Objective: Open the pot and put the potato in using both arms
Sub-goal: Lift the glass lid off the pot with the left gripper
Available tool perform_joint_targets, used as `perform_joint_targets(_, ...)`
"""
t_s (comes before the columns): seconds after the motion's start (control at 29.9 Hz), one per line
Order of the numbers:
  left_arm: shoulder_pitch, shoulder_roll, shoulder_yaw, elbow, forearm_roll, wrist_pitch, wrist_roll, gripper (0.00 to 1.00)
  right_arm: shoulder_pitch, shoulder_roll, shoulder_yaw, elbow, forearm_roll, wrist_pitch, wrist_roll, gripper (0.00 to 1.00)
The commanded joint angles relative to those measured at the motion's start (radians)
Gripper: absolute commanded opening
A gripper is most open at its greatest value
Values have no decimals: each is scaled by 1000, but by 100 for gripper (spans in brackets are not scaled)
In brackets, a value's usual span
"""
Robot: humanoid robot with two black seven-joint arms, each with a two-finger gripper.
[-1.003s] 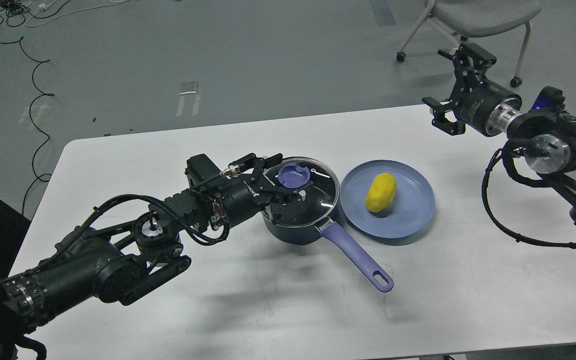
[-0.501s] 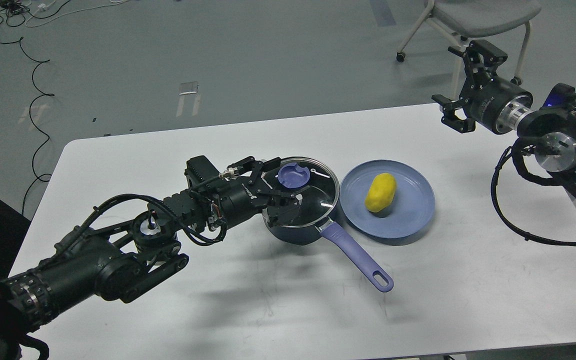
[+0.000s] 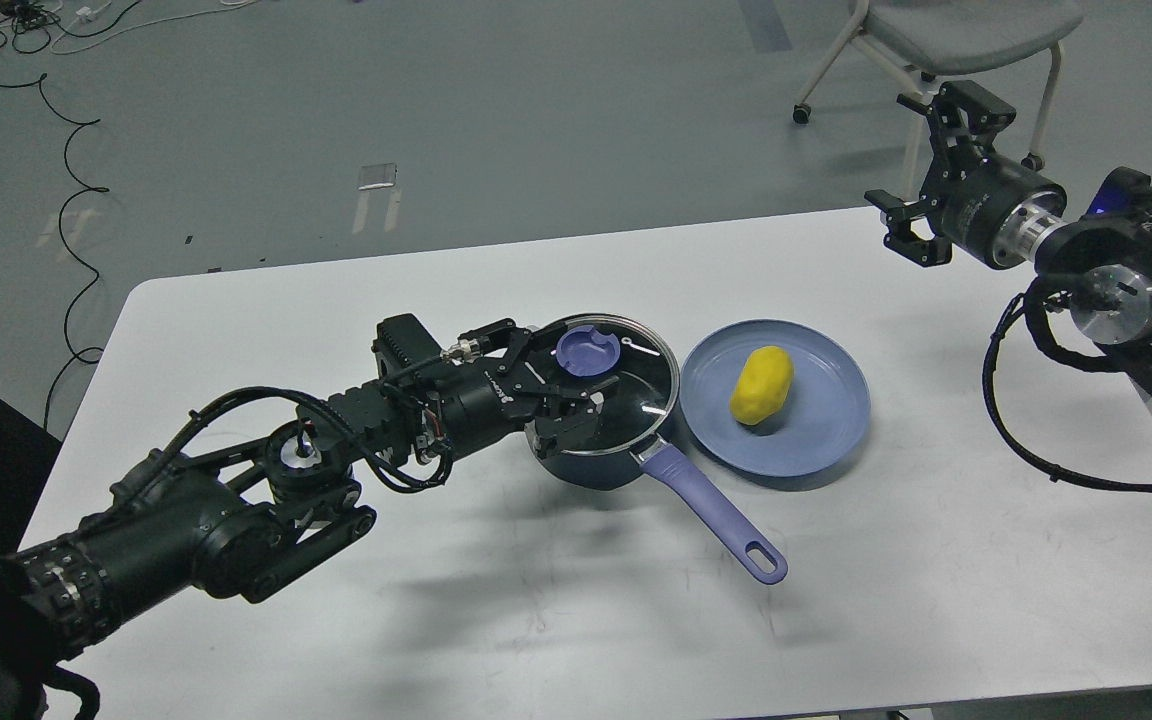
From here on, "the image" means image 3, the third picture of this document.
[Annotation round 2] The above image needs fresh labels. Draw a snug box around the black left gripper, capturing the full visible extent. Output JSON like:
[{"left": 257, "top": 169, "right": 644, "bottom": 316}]
[{"left": 435, "top": 318, "right": 620, "bottom": 450}]

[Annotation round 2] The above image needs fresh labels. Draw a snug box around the dark blue saucepan purple handle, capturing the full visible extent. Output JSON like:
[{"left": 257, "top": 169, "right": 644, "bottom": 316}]
[{"left": 532, "top": 313, "right": 790, "bottom": 586}]

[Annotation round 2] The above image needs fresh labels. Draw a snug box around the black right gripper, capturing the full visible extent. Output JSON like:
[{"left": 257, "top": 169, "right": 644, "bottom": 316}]
[{"left": 864, "top": 79, "right": 1068, "bottom": 270}]

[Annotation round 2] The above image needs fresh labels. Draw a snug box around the white cable on floor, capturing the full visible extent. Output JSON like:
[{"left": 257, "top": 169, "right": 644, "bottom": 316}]
[{"left": 48, "top": 0, "right": 257, "bottom": 53}]

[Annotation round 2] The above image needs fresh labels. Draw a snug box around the yellow potato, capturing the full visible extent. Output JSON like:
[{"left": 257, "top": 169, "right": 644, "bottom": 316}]
[{"left": 730, "top": 344, "right": 795, "bottom": 427}]

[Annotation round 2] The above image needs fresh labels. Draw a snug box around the grey chair white frame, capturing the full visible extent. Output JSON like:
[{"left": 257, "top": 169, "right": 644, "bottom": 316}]
[{"left": 791, "top": 1, "right": 1084, "bottom": 170}]

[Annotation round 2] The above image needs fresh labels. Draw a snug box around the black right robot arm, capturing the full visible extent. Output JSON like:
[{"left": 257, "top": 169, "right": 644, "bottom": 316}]
[{"left": 865, "top": 81, "right": 1152, "bottom": 495}]

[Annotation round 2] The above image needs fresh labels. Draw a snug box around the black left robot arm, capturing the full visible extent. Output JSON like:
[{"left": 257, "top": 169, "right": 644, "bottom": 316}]
[{"left": 0, "top": 314, "right": 626, "bottom": 719}]

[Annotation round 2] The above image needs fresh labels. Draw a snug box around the blue round plate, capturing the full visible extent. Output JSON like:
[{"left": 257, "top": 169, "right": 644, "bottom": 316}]
[{"left": 681, "top": 319, "right": 870, "bottom": 480}]

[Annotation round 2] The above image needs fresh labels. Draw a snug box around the glass lid with purple knob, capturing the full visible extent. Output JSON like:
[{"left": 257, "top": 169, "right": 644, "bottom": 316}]
[{"left": 526, "top": 313, "right": 680, "bottom": 460}]

